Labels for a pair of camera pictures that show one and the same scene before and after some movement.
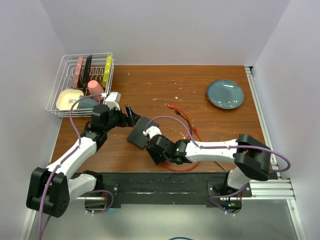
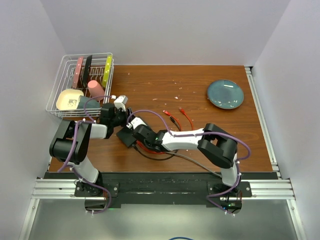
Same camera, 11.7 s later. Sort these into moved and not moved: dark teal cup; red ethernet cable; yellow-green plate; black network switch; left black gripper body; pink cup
Moved: red ethernet cable; black network switch
Not moved: yellow-green plate; dark teal cup; pink cup; left black gripper body
